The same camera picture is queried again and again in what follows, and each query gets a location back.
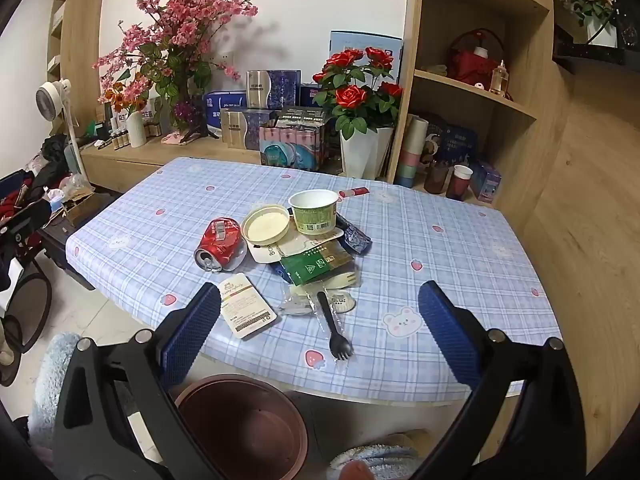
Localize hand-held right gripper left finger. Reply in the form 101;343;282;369
52;282;223;480

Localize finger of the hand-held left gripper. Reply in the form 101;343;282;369
7;199;53;236

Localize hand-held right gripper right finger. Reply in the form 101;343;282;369
415;280;583;480

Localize white printed card packet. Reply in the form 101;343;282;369
217;273;278;340

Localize crushed red soda can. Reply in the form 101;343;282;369
194;217;248;273

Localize white torn packet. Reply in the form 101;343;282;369
248;227;346;265

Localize clear plastic wrapper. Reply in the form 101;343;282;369
279;287;357;317

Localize brown round waste bin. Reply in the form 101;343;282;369
172;374;308;480

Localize cream spork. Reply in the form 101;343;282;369
287;270;361;301

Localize black plastic spork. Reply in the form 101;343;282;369
316;291;353;362

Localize blue snack wrapper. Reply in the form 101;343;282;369
335;212;373;255

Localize cream round plastic lid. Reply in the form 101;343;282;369
241;203;292;245

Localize green sachet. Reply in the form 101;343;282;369
279;252;331;286

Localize gold brown sachet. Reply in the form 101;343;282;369
320;240;356;268

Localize black storage case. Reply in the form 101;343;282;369
37;220;98;291

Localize blue plaid tablecloth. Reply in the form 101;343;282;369
65;156;563;403

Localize row of small amber bottles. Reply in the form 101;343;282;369
97;127;133;152

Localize white standing fan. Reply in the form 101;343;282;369
35;79;91;183

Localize white vase orange flowers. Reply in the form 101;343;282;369
102;80;151;149

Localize person's fuzzy blue right leg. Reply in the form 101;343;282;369
327;429;433;480

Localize person's fuzzy blue leg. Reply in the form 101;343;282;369
30;332;83;461
327;429;433;480

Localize red paper cup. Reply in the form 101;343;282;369
446;164;473;201

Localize dark glass cup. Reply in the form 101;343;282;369
424;162;451;195

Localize small pale blue box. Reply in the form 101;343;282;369
470;160;502;204

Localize person's fuzzy blue left leg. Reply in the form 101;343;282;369
30;332;83;461

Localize stack of pastel cups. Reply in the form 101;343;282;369
394;114;430;188

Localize dark blue printed box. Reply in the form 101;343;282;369
430;112;478;166

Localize red rose plant white pot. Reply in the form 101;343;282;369
312;47;403;181

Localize silver and blue gift box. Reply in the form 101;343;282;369
220;108;275;152
246;70;302;110

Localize blue carton box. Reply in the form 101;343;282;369
204;91;248;138

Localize pink blossom artificial tree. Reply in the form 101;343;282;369
92;0;258;146

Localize clear perfume bottle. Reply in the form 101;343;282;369
490;60;510;97

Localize red basket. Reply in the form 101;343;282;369
446;29;506;88

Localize light blue flat box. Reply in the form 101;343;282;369
329;30;403;86

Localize pink rose plant white pot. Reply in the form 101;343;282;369
560;0;618;48

